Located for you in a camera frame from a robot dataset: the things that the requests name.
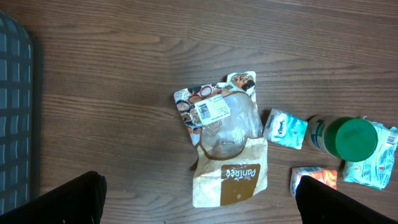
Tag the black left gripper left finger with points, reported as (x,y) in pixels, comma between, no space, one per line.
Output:
(80,200)

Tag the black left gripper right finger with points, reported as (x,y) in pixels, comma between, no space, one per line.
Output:
(321,204)

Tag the orange tissue packet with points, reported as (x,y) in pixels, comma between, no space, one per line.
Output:
(326,176)

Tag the mint green packet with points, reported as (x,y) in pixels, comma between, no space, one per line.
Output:
(376,170)

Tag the green lid white jar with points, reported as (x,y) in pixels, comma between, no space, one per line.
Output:
(347,138)

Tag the small teal tissue packet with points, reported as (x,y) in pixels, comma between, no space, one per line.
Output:
(285,129)

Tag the grey plastic mesh basket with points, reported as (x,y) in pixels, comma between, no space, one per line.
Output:
(21,90)

